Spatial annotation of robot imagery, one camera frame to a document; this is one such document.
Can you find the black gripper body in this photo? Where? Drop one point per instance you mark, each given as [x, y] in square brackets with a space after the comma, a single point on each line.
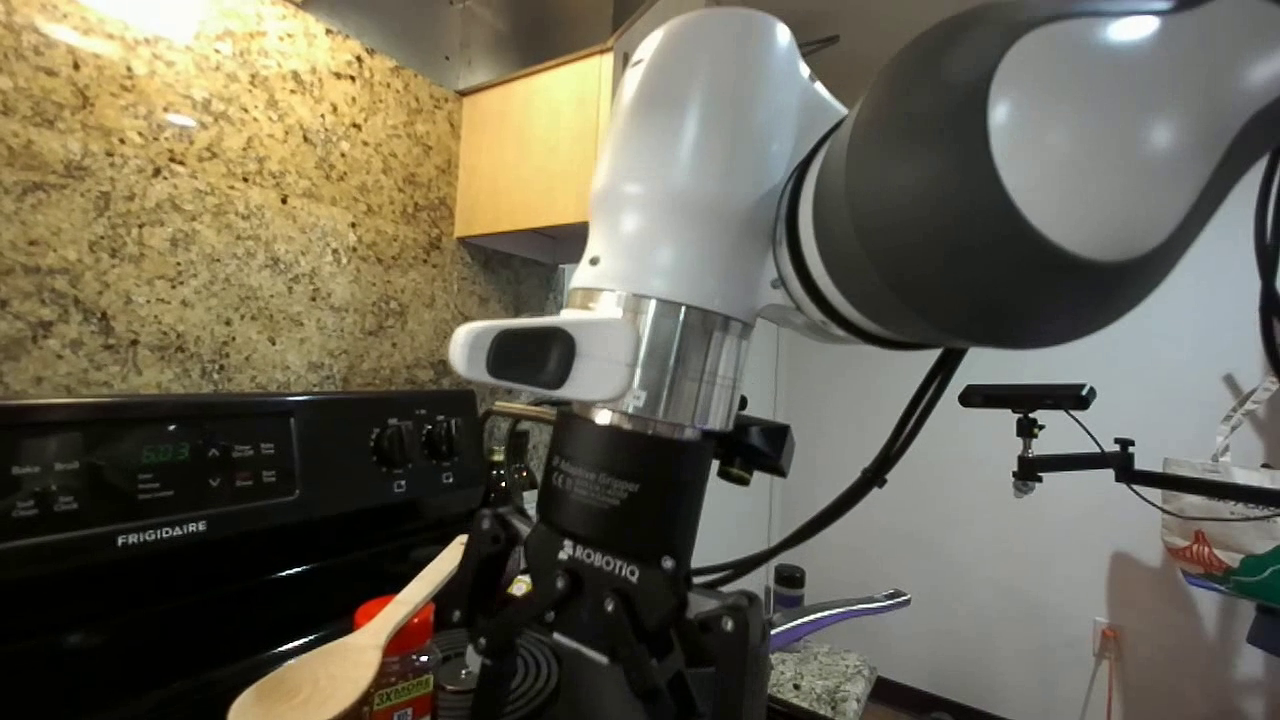
[613, 602]

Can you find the wooden spoon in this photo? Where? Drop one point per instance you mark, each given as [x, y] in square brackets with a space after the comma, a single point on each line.
[328, 676]

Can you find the dark grey cooking pot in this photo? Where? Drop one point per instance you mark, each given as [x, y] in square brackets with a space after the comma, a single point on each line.
[792, 627]

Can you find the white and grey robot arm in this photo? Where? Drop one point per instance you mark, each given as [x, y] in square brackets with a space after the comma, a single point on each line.
[1012, 178]

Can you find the black capped seasoning jar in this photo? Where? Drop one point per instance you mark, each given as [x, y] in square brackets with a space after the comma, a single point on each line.
[791, 587]

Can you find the red capped spice jar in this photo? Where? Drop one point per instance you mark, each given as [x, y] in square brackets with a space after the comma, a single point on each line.
[405, 685]

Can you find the wooden upper cabinet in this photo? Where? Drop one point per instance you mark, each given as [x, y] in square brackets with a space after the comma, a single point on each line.
[528, 153]

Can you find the black electric stove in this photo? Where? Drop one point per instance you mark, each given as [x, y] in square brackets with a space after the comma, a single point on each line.
[156, 554]

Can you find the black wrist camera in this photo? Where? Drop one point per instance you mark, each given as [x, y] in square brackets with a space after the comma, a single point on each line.
[752, 444]

